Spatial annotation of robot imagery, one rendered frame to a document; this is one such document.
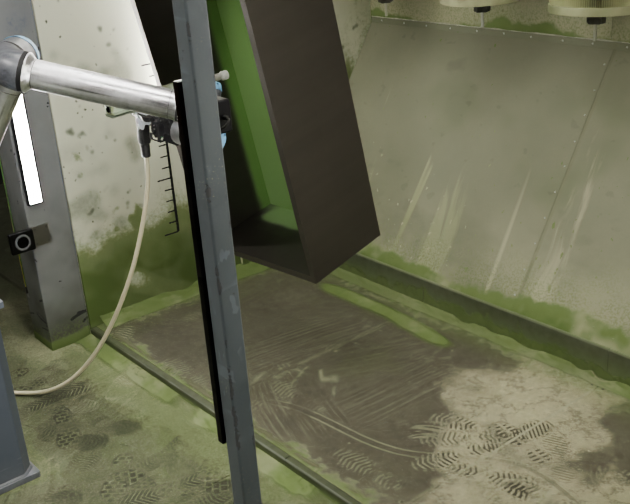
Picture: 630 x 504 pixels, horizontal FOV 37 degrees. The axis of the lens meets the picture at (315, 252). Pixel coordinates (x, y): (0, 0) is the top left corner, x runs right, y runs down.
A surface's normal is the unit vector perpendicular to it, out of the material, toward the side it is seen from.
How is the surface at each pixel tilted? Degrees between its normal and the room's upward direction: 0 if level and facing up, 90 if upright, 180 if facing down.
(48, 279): 90
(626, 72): 57
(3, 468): 90
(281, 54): 90
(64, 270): 90
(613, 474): 0
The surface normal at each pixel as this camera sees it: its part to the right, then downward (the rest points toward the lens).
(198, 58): 0.64, 0.25
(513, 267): -0.68, -0.26
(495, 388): -0.07, -0.92
